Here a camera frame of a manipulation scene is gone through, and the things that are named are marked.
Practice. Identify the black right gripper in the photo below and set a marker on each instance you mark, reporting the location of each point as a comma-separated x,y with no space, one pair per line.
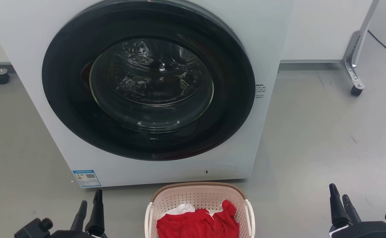
374,230

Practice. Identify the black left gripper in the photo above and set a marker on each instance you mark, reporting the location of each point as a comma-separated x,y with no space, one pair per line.
36,229

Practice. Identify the beige perforated laundry basket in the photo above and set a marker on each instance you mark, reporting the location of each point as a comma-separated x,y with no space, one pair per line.
196,195

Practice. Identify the blue energy label sticker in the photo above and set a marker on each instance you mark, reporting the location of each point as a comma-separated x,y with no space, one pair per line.
86,178

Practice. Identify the white garment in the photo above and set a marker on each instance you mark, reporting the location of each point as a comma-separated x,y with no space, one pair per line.
181,209

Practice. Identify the red garment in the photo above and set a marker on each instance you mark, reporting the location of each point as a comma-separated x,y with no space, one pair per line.
196,224

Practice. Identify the black caster wheel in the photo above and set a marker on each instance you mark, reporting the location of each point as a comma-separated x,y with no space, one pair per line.
1,79
356,91

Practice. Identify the black round washing machine door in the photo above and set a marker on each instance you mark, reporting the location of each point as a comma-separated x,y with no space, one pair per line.
67,96

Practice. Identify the round drain filter cover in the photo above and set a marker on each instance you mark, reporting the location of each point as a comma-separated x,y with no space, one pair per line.
221,170

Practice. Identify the small printed text sticker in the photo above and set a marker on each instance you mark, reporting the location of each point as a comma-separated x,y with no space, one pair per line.
260,90

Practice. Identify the white front-load washing machine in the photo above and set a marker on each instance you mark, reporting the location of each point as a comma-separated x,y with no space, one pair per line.
27,39

